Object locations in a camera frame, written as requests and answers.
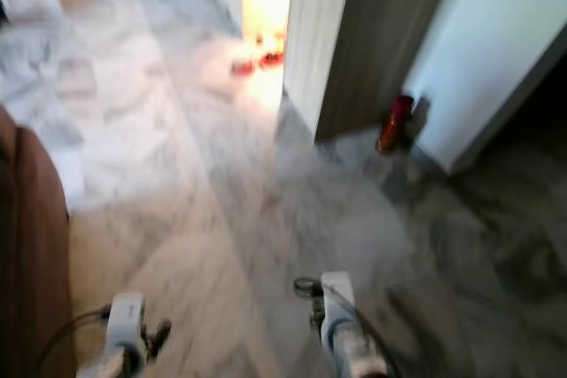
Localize red cylinder bottle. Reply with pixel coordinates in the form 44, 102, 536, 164
377, 93, 416, 155

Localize small red object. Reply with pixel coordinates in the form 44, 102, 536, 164
229, 56, 256, 78
257, 36, 286, 71

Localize white ribbed panel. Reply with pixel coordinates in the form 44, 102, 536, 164
282, 0, 360, 135

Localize grey brown wooden door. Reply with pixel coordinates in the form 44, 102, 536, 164
315, 0, 466, 144

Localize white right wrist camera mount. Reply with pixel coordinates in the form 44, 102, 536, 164
319, 272, 360, 339

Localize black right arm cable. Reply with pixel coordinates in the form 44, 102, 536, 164
323, 281, 404, 374

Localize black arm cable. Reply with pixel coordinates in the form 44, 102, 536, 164
40, 305, 112, 378
323, 281, 404, 374

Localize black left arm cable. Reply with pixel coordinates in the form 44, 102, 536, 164
40, 305, 112, 378

